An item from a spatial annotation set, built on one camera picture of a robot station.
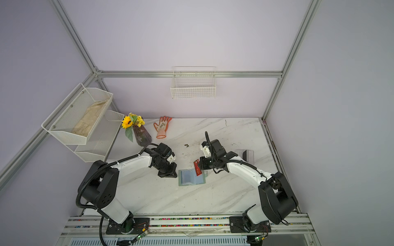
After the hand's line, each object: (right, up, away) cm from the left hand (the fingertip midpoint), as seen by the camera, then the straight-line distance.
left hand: (176, 177), depth 87 cm
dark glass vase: (-24, +23, +12) cm, 35 cm away
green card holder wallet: (+7, -1, +4) cm, 8 cm away
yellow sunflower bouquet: (-27, +32, -1) cm, 42 cm away
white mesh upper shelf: (-49, +34, -10) cm, 60 cm away
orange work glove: (-14, +29, +25) cm, 41 cm away
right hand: (+11, +7, -3) cm, 14 cm away
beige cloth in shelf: (-45, +30, -10) cm, 55 cm away
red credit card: (+13, +6, -2) cm, 14 cm away
